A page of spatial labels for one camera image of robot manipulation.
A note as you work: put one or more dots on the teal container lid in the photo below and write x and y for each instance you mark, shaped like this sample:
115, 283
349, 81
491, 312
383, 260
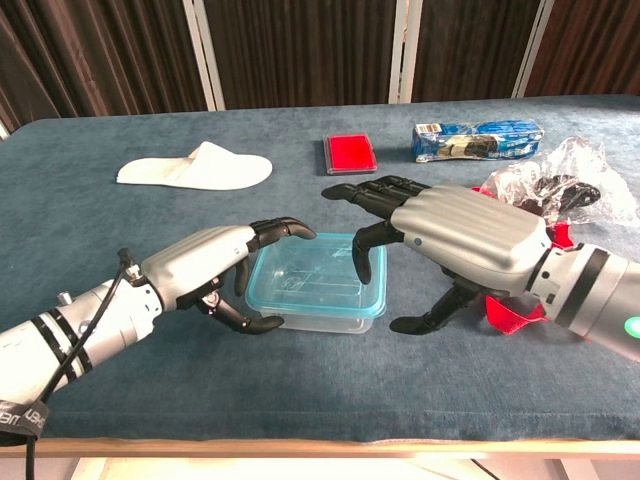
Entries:
300, 265

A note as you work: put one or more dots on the blue snack package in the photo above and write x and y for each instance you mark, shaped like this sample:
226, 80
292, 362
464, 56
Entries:
475, 140

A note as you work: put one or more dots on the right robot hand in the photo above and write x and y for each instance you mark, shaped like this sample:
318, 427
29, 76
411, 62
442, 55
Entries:
470, 235

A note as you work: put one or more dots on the blue felt table cover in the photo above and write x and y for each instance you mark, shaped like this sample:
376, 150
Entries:
150, 375

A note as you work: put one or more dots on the red ink pad case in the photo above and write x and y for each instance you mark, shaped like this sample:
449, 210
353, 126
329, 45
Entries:
350, 152

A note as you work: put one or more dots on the clear plastic container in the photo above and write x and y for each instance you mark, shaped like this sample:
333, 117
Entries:
325, 325

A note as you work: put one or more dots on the white disposable slipper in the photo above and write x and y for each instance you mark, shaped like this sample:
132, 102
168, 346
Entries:
215, 170

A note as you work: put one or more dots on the clear crumpled plastic bag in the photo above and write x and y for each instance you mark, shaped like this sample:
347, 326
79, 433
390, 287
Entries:
575, 170

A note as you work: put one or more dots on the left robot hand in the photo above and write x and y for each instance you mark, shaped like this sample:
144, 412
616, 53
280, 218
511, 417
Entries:
195, 265

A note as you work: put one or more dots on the white partition post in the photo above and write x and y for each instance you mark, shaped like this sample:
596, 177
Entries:
401, 50
205, 55
532, 50

